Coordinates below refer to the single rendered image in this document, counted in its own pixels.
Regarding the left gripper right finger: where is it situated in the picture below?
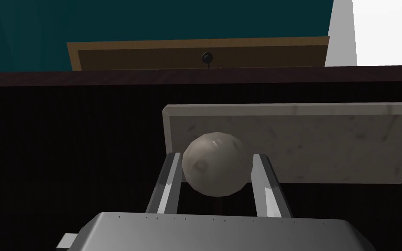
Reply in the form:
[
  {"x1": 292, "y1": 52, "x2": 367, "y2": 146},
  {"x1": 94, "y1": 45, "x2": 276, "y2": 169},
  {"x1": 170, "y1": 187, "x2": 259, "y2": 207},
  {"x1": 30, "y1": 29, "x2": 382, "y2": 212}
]
[{"x1": 251, "y1": 153, "x2": 294, "y2": 219}]

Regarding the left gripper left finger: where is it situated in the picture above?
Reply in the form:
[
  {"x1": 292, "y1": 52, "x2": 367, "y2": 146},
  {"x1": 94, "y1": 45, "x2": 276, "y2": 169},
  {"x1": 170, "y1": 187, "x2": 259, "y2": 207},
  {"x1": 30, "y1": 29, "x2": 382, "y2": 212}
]
[{"x1": 145, "y1": 152, "x2": 184, "y2": 215}]

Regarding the grey round knob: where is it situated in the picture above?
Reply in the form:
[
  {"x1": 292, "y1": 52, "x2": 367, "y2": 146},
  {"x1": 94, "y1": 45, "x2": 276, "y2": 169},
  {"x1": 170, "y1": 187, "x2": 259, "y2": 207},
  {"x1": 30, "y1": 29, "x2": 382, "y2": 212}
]
[{"x1": 181, "y1": 132, "x2": 255, "y2": 198}]

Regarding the pale marble drawer front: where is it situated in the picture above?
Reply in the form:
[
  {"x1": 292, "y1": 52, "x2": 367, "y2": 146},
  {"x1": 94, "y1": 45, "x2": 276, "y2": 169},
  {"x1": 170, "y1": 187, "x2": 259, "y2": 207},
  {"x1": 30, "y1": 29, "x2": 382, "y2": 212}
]
[{"x1": 162, "y1": 102, "x2": 402, "y2": 185}]

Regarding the black round door knob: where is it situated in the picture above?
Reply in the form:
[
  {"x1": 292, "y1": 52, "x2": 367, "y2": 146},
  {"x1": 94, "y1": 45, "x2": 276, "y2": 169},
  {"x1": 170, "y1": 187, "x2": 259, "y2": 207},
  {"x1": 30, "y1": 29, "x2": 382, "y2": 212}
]
[{"x1": 201, "y1": 52, "x2": 214, "y2": 69}]

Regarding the brown wooden door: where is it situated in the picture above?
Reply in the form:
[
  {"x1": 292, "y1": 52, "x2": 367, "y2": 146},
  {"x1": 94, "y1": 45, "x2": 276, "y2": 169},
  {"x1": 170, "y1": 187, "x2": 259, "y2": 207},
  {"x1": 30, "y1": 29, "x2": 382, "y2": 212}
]
[{"x1": 66, "y1": 36, "x2": 330, "y2": 72}]

